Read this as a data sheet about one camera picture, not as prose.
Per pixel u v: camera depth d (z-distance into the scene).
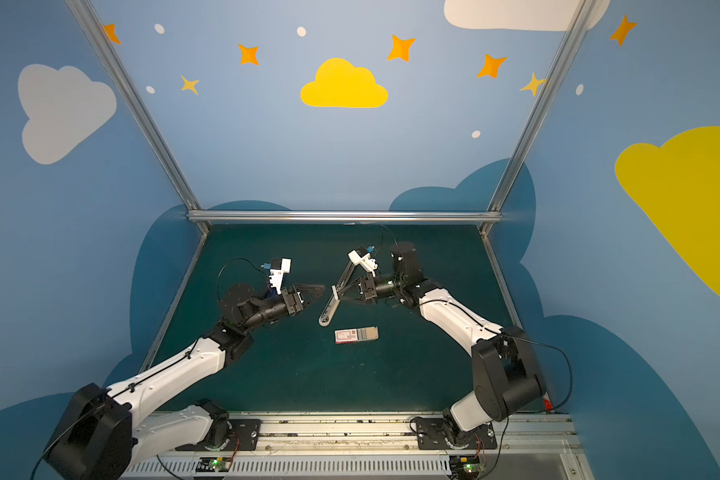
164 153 0.96
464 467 0.72
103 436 0.40
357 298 0.70
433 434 0.75
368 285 0.68
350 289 0.72
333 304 0.98
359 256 0.73
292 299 0.66
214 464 0.71
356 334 0.93
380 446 0.73
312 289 0.69
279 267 0.70
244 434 0.75
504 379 0.44
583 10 0.69
